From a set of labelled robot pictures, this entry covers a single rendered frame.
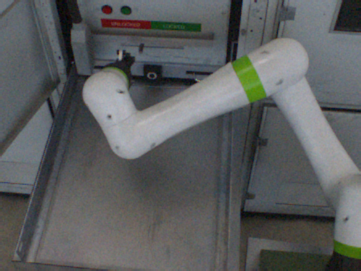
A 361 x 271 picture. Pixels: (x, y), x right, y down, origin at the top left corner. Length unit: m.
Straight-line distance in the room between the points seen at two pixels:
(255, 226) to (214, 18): 1.16
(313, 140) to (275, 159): 0.63
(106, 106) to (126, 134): 0.08
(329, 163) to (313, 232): 1.06
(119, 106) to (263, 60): 0.36
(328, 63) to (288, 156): 0.51
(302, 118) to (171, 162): 0.43
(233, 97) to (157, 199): 0.43
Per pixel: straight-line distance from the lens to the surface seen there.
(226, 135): 1.60
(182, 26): 1.59
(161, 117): 1.21
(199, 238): 1.40
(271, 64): 1.20
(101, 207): 1.46
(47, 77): 1.78
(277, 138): 1.90
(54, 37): 1.66
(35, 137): 2.08
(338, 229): 1.30
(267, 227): 2.40
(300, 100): 1.38
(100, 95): 1.19
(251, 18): 1.51
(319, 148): 1.40
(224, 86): 1.20
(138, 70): 1.73
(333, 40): 1.56
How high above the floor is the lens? 2.10
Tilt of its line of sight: 52 degrees down
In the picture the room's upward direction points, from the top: straight up
